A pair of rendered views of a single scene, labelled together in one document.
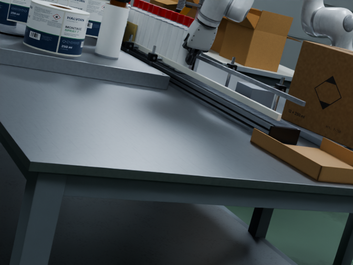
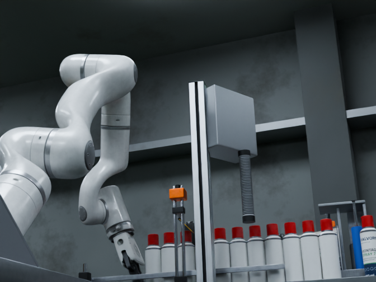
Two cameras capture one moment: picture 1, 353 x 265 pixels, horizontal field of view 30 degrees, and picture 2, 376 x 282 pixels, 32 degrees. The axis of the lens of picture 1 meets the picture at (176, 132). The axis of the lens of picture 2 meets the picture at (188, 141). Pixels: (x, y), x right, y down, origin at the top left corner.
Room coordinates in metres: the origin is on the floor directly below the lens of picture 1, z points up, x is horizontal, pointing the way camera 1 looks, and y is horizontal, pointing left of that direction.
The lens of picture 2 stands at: (3.91, -1.32, 0.66)
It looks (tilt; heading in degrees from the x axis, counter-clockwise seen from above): 20 degrees up; 133
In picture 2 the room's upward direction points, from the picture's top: 2 degrees counter-clockwise
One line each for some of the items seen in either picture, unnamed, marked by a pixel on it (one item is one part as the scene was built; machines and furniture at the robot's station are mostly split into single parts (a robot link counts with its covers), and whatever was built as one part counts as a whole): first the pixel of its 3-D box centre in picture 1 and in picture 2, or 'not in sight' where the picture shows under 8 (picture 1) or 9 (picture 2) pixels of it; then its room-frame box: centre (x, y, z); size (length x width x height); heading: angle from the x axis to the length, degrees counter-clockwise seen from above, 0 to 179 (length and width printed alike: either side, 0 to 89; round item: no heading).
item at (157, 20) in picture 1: (156, 32); (239, 262); (2.69, 0.18, 0.98); 0.05 x 0.05 x 0.20
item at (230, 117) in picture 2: not in sight; (224, 125); (2.73, 0.10, 1.38); 0.17 x 0.10 x 0.19; 86
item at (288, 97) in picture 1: (212, 63); (103, 279); (2.36, -0.06, 0.95); 1.07 x 0.01 x 0.01; 31
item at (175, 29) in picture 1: (175, 40); (187, 265); (2.56, 0.09, 0.98); 0.05 x 0.05 x 0.20
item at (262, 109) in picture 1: (191, 73); not in sight; (2.33, 0.00, 0.90); 1.07 x 0.01 x 0.02; 31
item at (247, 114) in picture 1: (162, 70); not in sight; (2.59, 0.11, 0.85); 1.65 x 0.11 x 0.05; 31
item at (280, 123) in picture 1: (163, 68); not in sight; (2.59, 0.11, 0.86); 1.65 x 0.08 x 0.04; 31
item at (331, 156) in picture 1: (321, 156); not in sight; (1.74, -0.39, 0.85); 0.30 x 0.26 x 0.04; 31
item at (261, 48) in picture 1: (255, 36); not in sight; (4.52, -0.36, 0.97); 0.51 x 0.42 x 0.37; 120
